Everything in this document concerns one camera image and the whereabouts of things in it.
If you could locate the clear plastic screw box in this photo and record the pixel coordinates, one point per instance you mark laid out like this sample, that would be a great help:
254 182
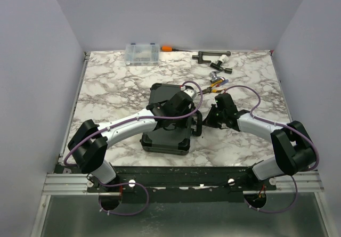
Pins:
142 54

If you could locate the aluminium rail frame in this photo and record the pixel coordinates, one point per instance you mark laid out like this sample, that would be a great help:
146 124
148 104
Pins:
79 184

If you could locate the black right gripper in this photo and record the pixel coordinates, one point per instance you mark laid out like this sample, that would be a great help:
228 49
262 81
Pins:
209 121

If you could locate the black foam lined carry case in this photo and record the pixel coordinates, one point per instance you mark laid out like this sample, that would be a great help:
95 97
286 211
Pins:
174 139

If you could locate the orange handle screwdriver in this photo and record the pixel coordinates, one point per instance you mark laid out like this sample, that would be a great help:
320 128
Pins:
172 49

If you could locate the yellow black pliers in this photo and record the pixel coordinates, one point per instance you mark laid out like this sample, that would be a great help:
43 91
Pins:
213 88

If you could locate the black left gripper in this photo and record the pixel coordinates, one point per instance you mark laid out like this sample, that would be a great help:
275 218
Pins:
184 125

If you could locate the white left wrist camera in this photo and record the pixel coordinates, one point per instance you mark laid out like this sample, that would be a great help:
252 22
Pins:
191 93

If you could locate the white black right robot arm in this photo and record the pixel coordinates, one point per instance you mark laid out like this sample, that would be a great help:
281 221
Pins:
292 146

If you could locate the clear handle red screwdriver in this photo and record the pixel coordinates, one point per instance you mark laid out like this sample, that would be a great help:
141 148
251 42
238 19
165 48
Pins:
222 82

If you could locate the black T-handle tool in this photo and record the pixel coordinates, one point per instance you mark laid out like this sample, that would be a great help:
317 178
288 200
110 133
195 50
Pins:
217 66

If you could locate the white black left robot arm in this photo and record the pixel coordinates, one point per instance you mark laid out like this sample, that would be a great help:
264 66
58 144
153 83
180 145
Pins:
90 143

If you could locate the white cylinder connector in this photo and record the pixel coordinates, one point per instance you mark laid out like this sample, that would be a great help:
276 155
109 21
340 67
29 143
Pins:
223 58

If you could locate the black metal puller tool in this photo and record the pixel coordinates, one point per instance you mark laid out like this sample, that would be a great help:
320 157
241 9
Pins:
200 56

